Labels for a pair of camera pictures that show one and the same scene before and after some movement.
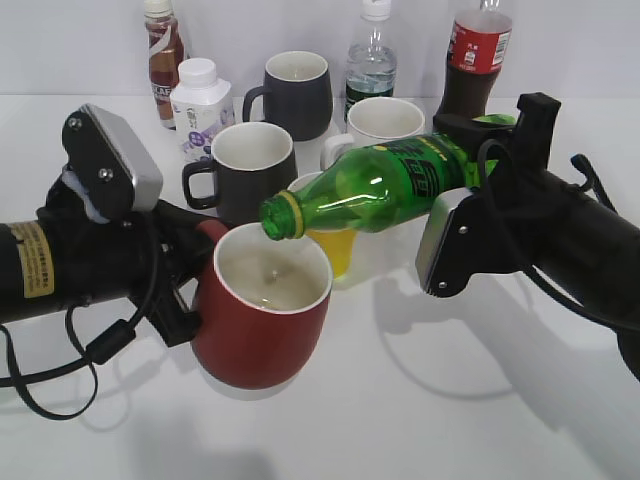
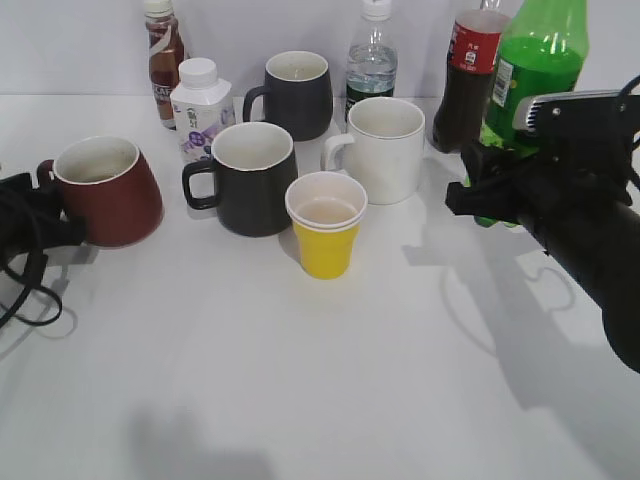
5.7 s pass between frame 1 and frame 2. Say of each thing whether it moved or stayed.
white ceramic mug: stayed
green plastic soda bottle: moved
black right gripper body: moved
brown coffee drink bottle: stayed
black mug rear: stayed
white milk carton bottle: stayed
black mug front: stayed
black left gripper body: moved
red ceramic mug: moved
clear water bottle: stayed
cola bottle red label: stayed
